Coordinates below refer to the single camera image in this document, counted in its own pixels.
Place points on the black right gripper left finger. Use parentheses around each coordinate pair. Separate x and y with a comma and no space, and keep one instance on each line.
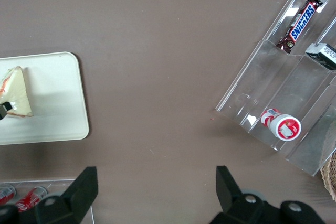
(76,197)

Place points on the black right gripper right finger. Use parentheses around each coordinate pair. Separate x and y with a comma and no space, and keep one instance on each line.
(236,208)

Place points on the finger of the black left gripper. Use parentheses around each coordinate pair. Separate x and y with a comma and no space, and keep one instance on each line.
(3,110)

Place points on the triangular white bread sandwich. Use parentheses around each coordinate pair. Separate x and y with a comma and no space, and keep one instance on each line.
(17,90)

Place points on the cream plastic tray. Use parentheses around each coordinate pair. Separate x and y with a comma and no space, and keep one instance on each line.
(57,98)

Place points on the wicker basket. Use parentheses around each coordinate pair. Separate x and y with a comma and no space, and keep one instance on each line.
(330,179)

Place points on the clear acrylic can holder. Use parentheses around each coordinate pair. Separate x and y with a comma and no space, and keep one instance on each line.
(57,182)

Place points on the red cola can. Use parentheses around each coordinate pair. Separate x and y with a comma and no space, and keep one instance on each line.
(30,198)
(5,194)

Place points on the red white yogurt cup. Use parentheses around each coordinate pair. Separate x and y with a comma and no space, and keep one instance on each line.
(286,127)

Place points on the clear acrylic display rack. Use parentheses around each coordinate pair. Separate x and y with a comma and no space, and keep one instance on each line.
(262,77)

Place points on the black white carton box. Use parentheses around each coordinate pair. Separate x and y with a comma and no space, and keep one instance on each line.
(324,54)

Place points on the Snickers chocolate bar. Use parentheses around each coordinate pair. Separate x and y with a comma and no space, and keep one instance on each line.
(302,22)

